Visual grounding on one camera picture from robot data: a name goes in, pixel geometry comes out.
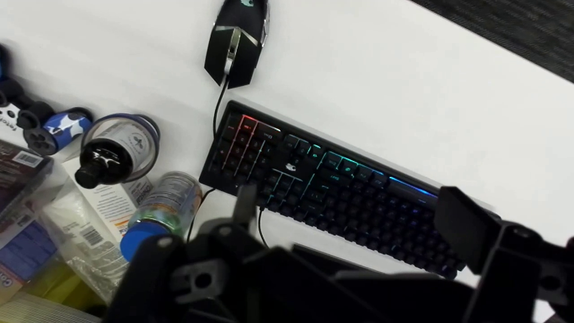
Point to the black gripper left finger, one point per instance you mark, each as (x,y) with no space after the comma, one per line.
(245,203)

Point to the dark bottle white label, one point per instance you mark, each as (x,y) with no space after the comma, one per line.
(109,158)

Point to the black computer mouse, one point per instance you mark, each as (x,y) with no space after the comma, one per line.
(236,41)

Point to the white printed box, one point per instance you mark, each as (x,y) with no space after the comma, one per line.
(91,221)

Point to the black RGB keyboard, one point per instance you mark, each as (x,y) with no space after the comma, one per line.
(335,190)

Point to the yellow fabric shelving pod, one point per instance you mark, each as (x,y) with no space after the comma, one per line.
(60,296)

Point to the clear jar blue lid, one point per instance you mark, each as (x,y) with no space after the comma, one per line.
(163,212)

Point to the dark picture frame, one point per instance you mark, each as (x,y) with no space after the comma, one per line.
(19,172)

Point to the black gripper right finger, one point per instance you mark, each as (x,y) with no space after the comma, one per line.
(468,226)

